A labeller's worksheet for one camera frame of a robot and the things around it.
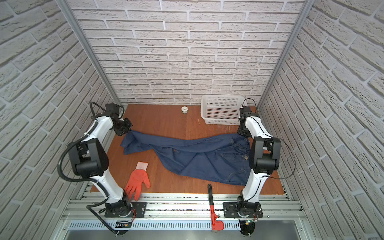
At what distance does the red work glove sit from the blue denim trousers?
104 mm

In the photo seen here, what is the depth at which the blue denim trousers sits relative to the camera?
33.6 inches

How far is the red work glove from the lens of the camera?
80cm
